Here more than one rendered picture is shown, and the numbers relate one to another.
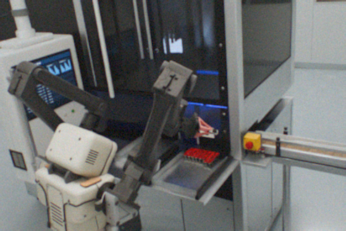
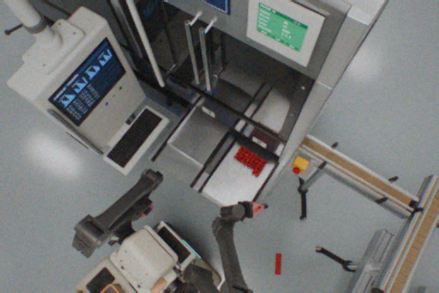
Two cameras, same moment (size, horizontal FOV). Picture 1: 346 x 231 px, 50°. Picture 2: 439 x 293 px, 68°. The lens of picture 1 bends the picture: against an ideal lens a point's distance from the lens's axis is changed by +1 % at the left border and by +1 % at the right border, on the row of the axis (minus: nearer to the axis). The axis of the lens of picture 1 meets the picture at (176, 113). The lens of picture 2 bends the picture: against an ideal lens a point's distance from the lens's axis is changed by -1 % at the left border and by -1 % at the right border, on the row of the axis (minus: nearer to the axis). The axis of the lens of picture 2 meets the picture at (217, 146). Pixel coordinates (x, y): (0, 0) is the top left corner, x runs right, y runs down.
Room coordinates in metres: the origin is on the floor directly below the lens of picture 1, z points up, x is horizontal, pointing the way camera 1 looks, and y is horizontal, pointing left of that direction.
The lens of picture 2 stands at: (1.20, 0.01, 2.72)
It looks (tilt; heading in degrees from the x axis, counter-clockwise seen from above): 71 degrees down; 7
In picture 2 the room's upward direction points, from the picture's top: 7 degrees counter-clockwise
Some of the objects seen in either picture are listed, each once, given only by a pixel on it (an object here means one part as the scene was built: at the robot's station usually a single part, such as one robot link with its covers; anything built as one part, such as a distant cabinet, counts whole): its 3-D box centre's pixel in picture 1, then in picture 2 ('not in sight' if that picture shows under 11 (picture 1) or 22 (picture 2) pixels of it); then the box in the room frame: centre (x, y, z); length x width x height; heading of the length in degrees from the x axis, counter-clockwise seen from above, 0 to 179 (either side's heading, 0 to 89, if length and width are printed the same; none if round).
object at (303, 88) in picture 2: (221, 65); (287, 124); (1.76, -0.25, 1.40); 0.04 x 0.01 x 0.80; 56
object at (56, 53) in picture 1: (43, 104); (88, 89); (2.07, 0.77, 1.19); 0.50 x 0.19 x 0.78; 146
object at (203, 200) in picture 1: (167, 163); (218, 157); (1.78, 0.07, 0.87); 0.70 x 0.48 x 0.02; 56
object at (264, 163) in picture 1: (258, 159); (302, 164); (1.73, -0.41, 0.87); 0.14 x 0.13 x 0.02; 146
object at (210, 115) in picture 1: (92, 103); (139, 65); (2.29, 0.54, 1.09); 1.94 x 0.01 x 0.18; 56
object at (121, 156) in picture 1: (149, 148); (201, 132); (1.93, 0.18, 0.90); 0.34 x 0.26 x 0.04; 146
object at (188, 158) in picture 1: (198, 160); (247, 165); (1.72, -0.09, 0.90); 0.18 x 0.02 x 0.05; 56
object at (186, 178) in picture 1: (190, 169); (238, 177); (1.65, -0.04, 0.90); 0.34 x 0.26 x 0.04; 146
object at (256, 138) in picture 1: (253, 141); (300, 163); (1.70, -0.38, 1.00); 0.08 x 0.07 x 0.07; 146
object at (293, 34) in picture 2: not in sight; (280, 27); (1.82, -0.14, 1.96); 0.21 x 0.01 x 0.21; 56
